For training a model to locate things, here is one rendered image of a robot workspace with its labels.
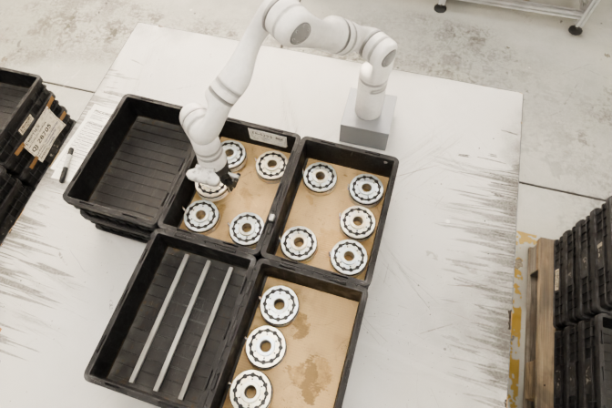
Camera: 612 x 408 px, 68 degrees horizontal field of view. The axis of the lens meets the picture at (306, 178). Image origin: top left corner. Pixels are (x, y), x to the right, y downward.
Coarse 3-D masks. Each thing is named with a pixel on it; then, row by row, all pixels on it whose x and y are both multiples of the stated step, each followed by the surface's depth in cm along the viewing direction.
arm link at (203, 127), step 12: (216, 96) 102; (216, 108) 103; (228, 108) 105; (192, 120) 105; (204, 120) 103; (216, 120) 105; (192, 132) 104; (204, 132) 104; (216, 132) 107; (204, 144) 107
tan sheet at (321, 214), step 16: (320, 160) 145; (352, 176) 142; (304, 192) 140; (336, 192) 140; (384, 192) 139; (304, 208) 137; (320, 208) 137; (336, 208) 137; (288, 224) 135; (304, 224) 135; (320, 224) 135; (336, 224) 135; (320, 240) 132; (336, 240) 132; (368, 240) 132; (320, 256) 130; (368, 256) 130
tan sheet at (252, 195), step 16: (240, 176) 143; (256, 176) 143; (240, 192) 140; (256, 192) 140; (272, 192) 140; (224, 208) 138; (240, 208) 138; (256, 208) 138; (224, 224) 135; (224, 240) 133
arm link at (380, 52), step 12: (372, 36) 129; (384, 36) 129; (372, 48) 129; (384, 48) 127; (396, 48) 130; (372, 60) 130; (384, 60) 130; (360, 72) 140; (372, 72) 133; (384, 72) 135; (372, 84) 139
